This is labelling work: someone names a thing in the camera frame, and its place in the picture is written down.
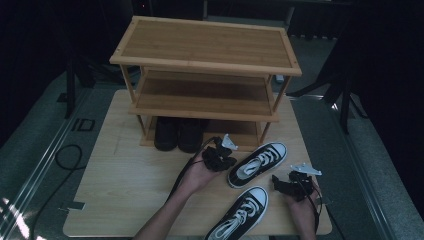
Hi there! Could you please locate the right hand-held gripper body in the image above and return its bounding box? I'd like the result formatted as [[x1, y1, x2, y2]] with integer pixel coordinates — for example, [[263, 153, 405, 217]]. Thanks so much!
[[287, 162, 323, 202]]

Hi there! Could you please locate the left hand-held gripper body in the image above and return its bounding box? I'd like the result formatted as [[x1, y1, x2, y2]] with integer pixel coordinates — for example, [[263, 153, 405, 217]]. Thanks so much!
[[201, 133, 240, 173]]

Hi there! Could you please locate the black white canvas sneaker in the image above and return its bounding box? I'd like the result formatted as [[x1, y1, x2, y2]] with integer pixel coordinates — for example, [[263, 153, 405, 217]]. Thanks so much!
[[226, 141, 289, 190], [203, 185, 270, 240]]

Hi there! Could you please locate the black shoe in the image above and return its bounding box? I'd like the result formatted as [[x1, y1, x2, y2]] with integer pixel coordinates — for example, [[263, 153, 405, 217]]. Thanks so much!
[[177, 117, 205, 154], [153, 116, 180, 152]]

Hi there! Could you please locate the wooden shoe rack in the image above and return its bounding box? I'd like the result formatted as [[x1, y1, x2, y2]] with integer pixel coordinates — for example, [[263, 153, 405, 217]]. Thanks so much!
[[108, 15, 303, 153]]

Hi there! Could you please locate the person's right hand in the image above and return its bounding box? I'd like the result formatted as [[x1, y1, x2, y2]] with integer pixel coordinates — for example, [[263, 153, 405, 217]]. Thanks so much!
[[285, 181, 325, 221]]

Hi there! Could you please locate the person's left hand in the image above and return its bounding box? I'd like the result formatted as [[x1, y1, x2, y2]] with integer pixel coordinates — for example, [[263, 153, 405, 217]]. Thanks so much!
[[179, 157, 224, 198]]

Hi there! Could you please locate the black tripod stand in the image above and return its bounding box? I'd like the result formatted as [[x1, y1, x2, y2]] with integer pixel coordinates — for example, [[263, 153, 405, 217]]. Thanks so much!
[[286, 56, 371, 135]]

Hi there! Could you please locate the black metal stand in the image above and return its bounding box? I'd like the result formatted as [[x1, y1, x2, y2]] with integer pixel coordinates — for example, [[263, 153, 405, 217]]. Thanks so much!
[[55, 49, 98, 120]]

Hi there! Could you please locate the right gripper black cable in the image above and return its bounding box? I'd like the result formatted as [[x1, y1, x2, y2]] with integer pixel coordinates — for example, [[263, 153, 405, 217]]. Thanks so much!
[[297, 173, 325, 235]]

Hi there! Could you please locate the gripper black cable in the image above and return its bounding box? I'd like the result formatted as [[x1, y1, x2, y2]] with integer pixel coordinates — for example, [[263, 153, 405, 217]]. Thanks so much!
[[297, 173, 325, 235], [165, 135, 218, 203]]

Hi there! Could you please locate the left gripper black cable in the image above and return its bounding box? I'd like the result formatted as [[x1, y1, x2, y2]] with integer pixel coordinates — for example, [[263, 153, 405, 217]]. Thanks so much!
[[165, 135, 218, 203]]

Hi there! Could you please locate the black floor cable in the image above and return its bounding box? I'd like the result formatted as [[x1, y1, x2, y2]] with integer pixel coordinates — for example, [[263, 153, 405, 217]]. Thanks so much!
[[30, 143, 85, 240]]

